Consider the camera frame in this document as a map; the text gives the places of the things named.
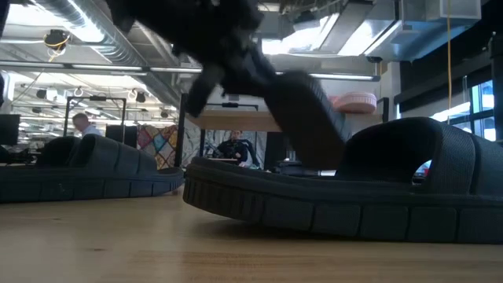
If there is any black camera rig bar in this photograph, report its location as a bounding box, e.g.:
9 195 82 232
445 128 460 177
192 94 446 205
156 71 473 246
206 101 259 112

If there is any black rig post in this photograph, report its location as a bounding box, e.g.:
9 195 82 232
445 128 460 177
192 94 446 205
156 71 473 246
489 31 503 142

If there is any dark equipment cart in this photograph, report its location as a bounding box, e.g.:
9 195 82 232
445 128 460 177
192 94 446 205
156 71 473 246
274 159 335 177

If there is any colourful patchwork quilt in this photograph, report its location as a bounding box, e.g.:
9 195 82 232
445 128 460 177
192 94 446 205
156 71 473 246
136 124 182 170

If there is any black monitor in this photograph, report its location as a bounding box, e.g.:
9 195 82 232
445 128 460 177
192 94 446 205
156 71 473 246
0 113 20 146

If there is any black yellow cord reel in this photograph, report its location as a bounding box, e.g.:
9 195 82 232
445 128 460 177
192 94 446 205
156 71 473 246
42 29 72 52

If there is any wooden shelf black metal frame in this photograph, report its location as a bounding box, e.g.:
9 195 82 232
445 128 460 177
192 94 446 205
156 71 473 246
178 93 390 168

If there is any silver rectangular air duct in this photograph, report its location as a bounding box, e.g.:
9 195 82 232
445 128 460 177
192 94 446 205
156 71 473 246
337 0 483 62

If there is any black slide sandal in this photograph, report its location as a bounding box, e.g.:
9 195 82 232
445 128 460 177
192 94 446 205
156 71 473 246
182 116 503 244
0 133 185 204
262 69 349 171

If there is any red container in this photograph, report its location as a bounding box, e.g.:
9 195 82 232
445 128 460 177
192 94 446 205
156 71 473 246
412 160 431 178

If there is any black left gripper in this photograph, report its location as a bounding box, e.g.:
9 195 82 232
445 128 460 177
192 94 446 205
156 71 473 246
171 6 277 119

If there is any person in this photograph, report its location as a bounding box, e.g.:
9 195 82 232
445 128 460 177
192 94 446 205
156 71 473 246
72 112 104 138
216 130 256 168

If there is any pink slide sandal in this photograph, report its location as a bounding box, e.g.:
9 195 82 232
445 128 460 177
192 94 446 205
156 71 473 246
332 91 378 115

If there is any long light bar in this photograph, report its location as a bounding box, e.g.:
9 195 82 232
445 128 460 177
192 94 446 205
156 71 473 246
149 65 381 83
0 60 149 77

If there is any black metal frame stand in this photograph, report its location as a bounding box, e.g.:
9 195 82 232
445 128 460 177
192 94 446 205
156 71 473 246
63 96 127 138

